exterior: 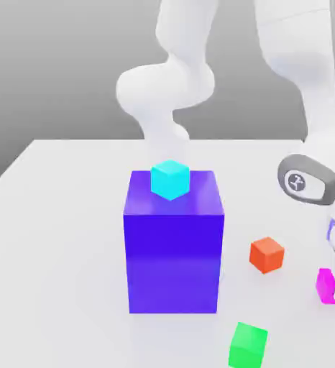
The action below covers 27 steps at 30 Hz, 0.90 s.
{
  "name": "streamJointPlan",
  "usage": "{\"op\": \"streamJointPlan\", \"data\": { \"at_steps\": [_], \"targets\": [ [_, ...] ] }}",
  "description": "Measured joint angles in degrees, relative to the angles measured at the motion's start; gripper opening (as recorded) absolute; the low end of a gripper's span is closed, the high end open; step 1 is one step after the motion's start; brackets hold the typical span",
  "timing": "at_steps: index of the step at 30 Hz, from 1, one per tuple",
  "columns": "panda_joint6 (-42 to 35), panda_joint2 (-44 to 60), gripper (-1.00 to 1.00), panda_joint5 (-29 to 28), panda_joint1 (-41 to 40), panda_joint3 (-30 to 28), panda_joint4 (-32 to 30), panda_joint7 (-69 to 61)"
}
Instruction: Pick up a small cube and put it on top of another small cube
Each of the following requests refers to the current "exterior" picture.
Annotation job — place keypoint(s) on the small magenta cube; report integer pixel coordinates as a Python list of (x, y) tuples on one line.
[(324, 284)]

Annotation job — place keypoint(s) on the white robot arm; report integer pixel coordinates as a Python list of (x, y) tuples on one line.
[(184, 72)]

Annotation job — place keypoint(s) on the small orange cube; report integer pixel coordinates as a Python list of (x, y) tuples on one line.
[(266, 256)]

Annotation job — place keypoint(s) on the small green cube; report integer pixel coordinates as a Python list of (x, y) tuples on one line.
[(247, 346)]

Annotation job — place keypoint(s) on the small cyan cube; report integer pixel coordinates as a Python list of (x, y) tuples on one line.
[(169, 179)]

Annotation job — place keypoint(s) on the large purple box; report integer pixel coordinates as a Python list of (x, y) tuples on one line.
[(171, 258)]

